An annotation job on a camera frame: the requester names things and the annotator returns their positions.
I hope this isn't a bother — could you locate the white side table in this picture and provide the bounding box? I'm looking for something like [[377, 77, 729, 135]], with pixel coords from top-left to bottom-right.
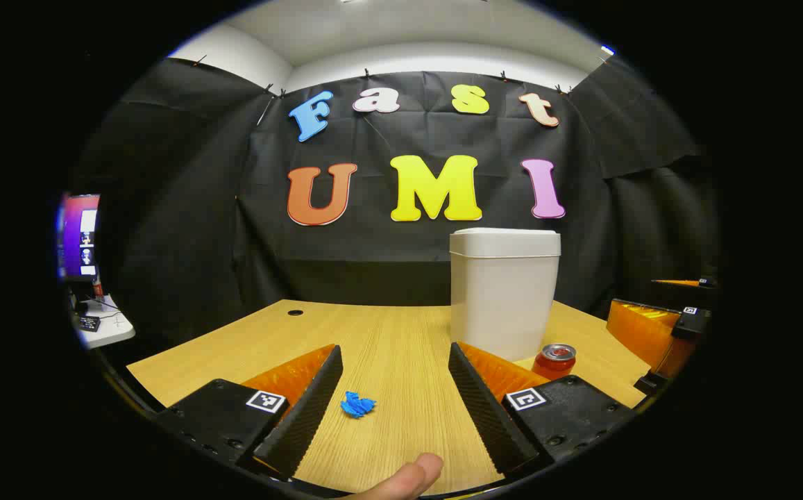
[[71, 295, 136, 349]]

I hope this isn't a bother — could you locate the white desktop garbage bin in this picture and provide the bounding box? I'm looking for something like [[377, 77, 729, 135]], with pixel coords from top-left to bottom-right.
[[449, 227, 561, 363]]

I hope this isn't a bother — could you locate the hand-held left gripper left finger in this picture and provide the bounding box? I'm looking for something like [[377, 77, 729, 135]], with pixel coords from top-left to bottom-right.
[[155, 344, 344, 481]]

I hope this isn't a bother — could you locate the computer monitor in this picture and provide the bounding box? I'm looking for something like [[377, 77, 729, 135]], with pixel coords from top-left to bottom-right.
[[56, 193, 101, 282]]

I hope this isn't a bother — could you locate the wooden desktop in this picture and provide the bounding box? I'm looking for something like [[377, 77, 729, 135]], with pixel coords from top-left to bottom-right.
[[126, 299, 652, 495]]

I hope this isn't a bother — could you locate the red pop can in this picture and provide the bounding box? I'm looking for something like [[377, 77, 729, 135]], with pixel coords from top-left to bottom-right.
[[532, 343, 577, 381]]

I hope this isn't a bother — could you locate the blue paper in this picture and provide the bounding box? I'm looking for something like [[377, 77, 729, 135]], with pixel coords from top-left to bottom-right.
[[341, 391, 377, 419]]

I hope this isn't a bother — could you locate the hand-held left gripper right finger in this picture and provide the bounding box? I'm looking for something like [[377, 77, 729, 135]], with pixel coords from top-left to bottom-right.
[[448, 342, 634, 480]]

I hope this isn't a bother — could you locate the black backdrop cloth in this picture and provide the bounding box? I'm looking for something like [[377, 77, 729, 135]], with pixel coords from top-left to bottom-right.
[[71, 57, 721, 355]]

